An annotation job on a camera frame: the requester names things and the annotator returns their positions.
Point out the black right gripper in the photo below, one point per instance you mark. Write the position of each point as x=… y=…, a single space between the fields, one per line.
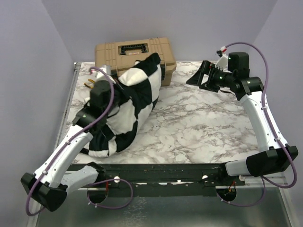
x=197 y=79

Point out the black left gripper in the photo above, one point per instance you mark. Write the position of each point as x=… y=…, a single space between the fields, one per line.
x=115 y=87

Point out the black white checkered pillowcase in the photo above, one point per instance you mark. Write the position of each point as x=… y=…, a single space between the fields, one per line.
x=138 y=89

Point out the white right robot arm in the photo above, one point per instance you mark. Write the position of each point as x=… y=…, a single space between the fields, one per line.
x=232 y=71

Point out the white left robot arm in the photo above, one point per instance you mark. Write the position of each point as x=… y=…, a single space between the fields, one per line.
x=49 y=185

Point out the tan plastic toolbox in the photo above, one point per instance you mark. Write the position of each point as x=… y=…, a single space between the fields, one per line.
x=120 y=56

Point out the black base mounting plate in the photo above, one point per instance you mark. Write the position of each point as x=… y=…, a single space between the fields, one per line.
x=164 y=180

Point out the yellow handled pliers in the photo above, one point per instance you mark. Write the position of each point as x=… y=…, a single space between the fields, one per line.
x=89 y=84

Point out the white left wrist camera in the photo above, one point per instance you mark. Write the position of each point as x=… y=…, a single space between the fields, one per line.
x=100 y=73

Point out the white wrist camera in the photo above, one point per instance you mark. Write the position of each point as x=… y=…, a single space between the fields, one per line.
x=100 y=73
x=222 y=63

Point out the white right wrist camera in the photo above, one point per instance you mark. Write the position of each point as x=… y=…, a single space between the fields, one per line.
x=222 y=63

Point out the aluminium left side rail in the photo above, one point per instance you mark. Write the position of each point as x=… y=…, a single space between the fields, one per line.
x=61 y=132

